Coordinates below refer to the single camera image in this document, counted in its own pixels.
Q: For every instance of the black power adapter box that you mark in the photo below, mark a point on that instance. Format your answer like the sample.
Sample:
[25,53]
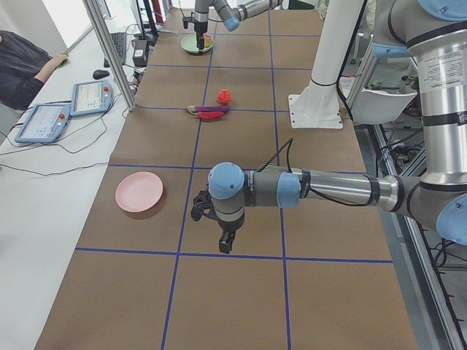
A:
[140,54]

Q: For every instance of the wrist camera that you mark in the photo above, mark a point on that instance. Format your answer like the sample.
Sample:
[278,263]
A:
[187,20]
[203,207]

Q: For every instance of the red chili pepper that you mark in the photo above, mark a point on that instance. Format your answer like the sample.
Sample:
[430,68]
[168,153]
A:
[212,115]

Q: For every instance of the black keyboard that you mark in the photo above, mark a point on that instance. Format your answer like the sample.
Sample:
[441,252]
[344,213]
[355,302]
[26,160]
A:
[120,44]

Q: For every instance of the blue teach pendant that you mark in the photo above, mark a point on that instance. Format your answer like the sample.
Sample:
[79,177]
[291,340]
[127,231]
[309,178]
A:
[44,124]
[91,98]

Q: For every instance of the white plastic cover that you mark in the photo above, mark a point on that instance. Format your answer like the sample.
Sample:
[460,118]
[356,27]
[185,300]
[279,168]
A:
[375,107]

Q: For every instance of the green plate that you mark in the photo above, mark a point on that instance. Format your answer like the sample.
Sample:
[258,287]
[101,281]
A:
[188,44]

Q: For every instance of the person's hand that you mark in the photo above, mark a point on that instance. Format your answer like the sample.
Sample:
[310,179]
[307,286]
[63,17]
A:
[61,59]

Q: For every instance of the near blue teach pendant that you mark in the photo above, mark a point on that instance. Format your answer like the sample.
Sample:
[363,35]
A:
[44,124]

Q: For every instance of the person in dark shirt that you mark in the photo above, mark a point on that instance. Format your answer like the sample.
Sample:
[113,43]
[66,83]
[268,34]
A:
[25,68]

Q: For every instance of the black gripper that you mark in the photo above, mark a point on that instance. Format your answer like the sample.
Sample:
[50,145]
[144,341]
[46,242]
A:
[199,28]
[229,225]

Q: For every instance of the pink plate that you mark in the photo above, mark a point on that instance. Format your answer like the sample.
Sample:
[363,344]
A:
[139,192]

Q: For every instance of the black computer mouse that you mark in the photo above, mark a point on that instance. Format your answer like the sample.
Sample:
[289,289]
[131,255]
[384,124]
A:
[100,74]

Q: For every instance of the peach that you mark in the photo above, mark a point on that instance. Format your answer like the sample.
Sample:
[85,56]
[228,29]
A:
[208,40]

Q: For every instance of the grey aluminium frame post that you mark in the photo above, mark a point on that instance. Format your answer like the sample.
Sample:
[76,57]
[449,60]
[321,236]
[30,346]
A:
[110,52]

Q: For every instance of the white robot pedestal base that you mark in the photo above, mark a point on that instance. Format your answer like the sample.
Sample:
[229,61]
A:
[318,104]

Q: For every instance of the purple eggplant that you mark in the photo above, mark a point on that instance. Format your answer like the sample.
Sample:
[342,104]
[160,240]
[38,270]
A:
[196,109]

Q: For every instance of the far blue teach pendant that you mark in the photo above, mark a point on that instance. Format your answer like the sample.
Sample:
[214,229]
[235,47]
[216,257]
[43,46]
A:
[91,98]

